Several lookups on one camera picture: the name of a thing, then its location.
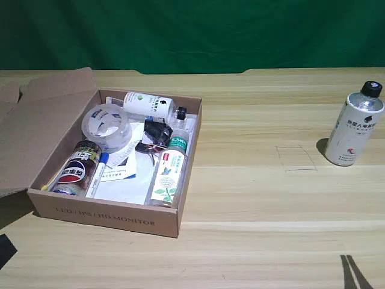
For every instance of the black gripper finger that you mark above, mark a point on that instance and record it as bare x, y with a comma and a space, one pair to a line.
359, 277
347, 277
6, 254
4, 241

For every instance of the white bottle black cap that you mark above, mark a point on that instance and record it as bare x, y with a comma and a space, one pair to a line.
147, 103
349, 132

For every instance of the brown cardboard monitor box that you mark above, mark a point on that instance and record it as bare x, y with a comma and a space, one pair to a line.
105, 216

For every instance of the clear bottle green cap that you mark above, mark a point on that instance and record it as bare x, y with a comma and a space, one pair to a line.
167, 177

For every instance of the yellow tipped stick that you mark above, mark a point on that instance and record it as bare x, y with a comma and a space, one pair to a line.
45, 187

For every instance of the white marker blue cap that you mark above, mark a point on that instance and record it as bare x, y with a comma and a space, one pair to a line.
97, 174

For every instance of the white paper sheet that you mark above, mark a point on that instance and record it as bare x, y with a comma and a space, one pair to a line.
126, 191

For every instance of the printed white leaflet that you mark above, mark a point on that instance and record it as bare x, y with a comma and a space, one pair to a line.
120, 171

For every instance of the clear packing tape roll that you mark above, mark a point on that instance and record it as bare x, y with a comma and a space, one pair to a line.
124, 136

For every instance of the clear plastic wrapper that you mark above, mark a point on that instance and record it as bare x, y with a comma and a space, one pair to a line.
183, 123

